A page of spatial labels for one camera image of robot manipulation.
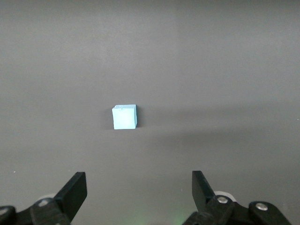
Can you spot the light blue foam block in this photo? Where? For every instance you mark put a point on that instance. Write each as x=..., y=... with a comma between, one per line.
x=124, y=117

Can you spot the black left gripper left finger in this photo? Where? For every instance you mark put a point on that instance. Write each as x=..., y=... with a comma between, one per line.
x=70, y=194

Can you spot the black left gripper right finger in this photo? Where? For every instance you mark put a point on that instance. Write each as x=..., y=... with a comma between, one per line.
x=204, y=194

